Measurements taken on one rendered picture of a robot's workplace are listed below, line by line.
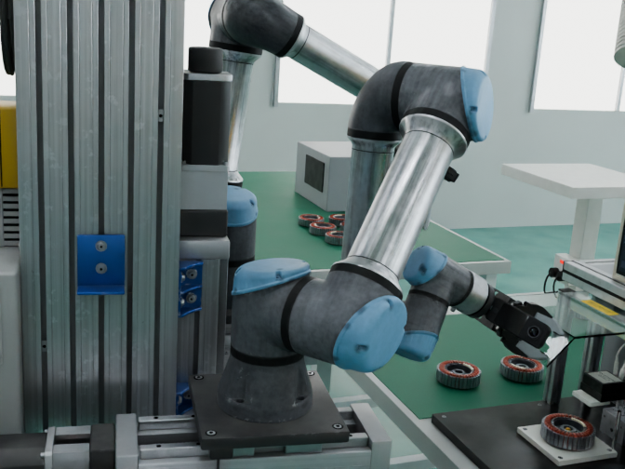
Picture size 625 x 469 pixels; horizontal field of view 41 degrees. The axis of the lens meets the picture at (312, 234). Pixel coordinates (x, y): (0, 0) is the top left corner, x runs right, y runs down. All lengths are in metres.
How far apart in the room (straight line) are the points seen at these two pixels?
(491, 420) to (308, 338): 0.87
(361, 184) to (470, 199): 5.56
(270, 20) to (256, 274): 0.63
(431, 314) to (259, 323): 0.35
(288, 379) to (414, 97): 0.49
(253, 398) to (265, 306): 0.15
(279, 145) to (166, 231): 4.85
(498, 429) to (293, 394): 0.76
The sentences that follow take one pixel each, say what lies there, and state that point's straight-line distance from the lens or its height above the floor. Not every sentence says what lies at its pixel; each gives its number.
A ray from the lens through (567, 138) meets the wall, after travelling 7.42.
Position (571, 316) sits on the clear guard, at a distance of 1.82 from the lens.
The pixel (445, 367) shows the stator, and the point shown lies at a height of 0.78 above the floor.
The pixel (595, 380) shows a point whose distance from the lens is 1.91.
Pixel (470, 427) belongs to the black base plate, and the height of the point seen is 0.77.
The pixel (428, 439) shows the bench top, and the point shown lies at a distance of 1.92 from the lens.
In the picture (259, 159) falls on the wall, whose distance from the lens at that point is 6.17.
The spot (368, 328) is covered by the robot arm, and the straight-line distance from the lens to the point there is 1.15.
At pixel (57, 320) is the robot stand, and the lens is 1.41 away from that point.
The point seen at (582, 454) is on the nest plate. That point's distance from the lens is 1.89.
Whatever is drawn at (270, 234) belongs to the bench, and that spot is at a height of 0.75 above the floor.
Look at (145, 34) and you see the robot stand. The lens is 1.32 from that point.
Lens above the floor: 1.64
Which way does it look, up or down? 15 degrees down
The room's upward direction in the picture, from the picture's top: 4 degrees clockwise
